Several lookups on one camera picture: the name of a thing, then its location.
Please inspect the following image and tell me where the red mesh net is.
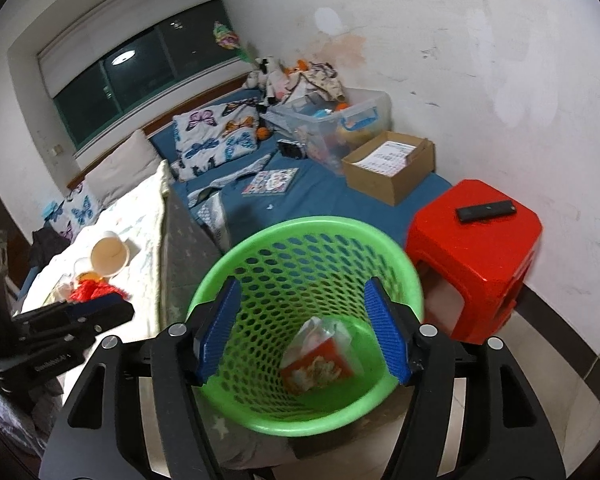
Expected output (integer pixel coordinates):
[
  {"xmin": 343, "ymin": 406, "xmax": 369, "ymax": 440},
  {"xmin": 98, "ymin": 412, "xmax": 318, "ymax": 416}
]
[{"xmin": 69, "ymin": 280, "xmax": 130, "ymax": 302}]

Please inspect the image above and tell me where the orange peel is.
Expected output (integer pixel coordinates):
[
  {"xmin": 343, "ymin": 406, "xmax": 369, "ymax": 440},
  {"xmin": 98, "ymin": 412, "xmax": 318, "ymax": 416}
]
[{"xmin": 76, "ymin": 270, "xmax": 105, "ymax": 283}]

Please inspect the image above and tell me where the plastic packaging bag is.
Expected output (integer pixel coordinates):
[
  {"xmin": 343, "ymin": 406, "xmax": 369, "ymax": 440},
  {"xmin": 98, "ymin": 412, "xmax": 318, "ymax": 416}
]
[{"xmin": 279, "ymin": 316, "xmax": 363, "ymax": 374}]

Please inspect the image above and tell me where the red snack bag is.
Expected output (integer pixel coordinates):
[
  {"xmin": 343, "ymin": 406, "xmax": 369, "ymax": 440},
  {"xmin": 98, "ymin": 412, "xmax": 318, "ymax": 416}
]
[{"xmin": 279, "ymin": 337, "xmax": 355, "ymax": 396}]

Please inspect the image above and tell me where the paper cup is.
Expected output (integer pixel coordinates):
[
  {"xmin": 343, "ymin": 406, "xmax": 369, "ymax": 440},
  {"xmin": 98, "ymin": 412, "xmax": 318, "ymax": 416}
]
[{"xmin": 90, "ymin": 231, "xmax": 130, "ymax": 278}]

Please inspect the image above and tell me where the white quilted mattress pad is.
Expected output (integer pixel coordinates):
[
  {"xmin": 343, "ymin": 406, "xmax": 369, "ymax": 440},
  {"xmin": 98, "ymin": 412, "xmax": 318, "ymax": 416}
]
[{"xmin": 22, "ymin": 162, "xmax": 171, "ymax": 341}]

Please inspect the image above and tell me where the butterfly print pillow left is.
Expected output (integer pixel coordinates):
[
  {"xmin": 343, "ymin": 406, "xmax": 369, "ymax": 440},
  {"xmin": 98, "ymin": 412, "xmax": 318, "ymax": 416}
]
[{"xmin": 43, "ymin": 181, "xmax": 102, "ymax": 242}]

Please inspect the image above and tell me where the butterfly print pillow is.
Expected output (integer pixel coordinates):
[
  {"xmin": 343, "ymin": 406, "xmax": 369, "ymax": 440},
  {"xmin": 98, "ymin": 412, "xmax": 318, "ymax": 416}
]
[
  {"xmin": 171, "ymin": 99, "xmax": 259, "ymax": 182},
  {"xmin": 43, "ymin": 181, "xmax": 102, "ymax": 242}
]

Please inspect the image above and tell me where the green plastic waste basket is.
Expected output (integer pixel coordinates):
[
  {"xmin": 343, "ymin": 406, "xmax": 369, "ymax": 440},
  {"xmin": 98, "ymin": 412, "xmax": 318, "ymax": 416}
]
[{"xmin": 189, "ymin": 216, "xmax": 424, "ymax": 438}]

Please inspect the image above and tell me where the beige cushion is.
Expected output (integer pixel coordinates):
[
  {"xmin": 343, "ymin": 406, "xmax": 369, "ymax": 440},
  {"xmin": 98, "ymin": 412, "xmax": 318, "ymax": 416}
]
[{"xmin": 84, "ymin": 129, "xmax": 162, "ymax": 208}]

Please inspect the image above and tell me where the colourful sticker book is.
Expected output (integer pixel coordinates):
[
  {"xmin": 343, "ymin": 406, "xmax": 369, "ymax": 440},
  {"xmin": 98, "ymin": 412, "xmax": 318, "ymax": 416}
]
[{"xmin": 242, "ymin": 168, "xmax": 298, "ymax": 196}]

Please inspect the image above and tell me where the butterfly print pillow right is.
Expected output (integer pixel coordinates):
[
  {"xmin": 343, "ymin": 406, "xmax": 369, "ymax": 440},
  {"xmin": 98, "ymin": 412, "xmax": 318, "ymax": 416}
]
[{"xmin": 171, "ymin": 99, "xmax": 259, "ymax": 182}]

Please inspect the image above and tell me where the red plastic stool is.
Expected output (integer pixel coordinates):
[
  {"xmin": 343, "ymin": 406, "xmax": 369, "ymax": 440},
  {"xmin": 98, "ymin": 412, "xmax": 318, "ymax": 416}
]
[{"xmin": 405, "ymin": 179, "xmax": 542, "ymax": 344}]

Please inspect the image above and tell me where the black remote control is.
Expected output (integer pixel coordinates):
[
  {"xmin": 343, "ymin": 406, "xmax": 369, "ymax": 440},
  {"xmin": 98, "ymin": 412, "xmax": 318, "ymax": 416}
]
[{"xmin": 455, "ymin": 200, "xmax": 517, "ymax": 223}]

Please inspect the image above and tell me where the dark window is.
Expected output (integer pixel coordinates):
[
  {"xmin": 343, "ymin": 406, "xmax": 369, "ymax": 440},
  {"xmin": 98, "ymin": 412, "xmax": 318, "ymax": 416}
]
[{"xmin": 53, "ymin": 0, "xmax": 235, "ymax": 150}]

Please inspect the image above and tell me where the black small device on bed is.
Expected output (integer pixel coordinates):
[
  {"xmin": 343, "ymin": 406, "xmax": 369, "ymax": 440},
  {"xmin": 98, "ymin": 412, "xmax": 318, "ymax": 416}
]
[{"xmin": 276, "ymin": 139, "xmax": 306, "ymax": 159}]

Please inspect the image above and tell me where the brown cardboard box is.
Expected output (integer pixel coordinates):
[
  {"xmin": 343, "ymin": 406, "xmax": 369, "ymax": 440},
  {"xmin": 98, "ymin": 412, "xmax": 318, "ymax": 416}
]
[{"xmin": 342, "ymin": 131, "xmax": 436, "ymax": 206}]

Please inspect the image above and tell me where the clear plastic storage bin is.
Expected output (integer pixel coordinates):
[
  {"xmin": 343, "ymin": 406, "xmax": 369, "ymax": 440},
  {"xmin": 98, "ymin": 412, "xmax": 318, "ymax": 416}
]
[{"xmin": 265, "ymin": 88, "xmax": 391, "ymax": 174}]

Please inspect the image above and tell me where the cow plush toy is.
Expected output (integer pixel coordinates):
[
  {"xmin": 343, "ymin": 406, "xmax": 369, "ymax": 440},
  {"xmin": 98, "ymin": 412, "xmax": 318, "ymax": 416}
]
[{"xmin": 242, "ymin": 56, "xmax": 290, "ymax": 106}]

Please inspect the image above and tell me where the fox plush toy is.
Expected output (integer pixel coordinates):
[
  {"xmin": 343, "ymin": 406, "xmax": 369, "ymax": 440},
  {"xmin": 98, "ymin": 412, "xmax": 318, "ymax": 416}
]
[{"xmin": 284, "ymin": 58, "xmax": 310, "ymax": 76}]

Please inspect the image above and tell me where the flower wall decoration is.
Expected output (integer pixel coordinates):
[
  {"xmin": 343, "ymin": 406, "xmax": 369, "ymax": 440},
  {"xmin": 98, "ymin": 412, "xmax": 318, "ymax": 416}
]
[{"xmin": 212, "ymin": 21, "xmax": 253, "ymax": 64}]

